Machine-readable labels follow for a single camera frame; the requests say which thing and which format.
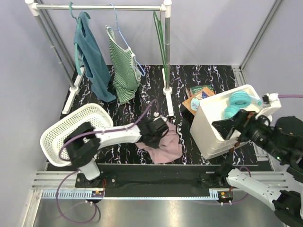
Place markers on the black mounting base plate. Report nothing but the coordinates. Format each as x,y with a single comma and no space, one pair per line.
152,181

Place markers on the teal tank top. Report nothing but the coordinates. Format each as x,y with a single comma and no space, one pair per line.
94,63

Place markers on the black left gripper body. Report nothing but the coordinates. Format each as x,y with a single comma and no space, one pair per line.
155,141

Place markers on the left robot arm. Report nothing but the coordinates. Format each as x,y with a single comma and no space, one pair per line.
84,142

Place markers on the pink tank top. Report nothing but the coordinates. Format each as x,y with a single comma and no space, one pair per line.
169,149

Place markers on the light blue wire hanger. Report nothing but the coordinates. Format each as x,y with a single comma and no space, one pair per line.
139,67

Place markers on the white storage box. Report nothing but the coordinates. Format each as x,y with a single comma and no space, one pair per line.
208,140

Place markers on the teal cat-ear headphones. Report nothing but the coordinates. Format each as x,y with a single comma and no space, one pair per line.
237,101

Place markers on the white perforated plastic basket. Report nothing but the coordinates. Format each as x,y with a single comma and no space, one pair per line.
53,138

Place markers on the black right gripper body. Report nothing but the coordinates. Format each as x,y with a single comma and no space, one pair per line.
255,129

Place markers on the teal plastic hanger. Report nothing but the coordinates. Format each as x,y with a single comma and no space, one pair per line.
78,53

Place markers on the orange cover book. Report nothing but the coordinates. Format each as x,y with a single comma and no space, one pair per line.
192,103

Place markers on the green velvet hanger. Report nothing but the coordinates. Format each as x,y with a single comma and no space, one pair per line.
162,46

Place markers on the white metal clothes rack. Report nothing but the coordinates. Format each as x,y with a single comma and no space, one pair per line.
166,9

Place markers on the green striped tank top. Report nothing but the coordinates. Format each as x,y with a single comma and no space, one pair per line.
126,79

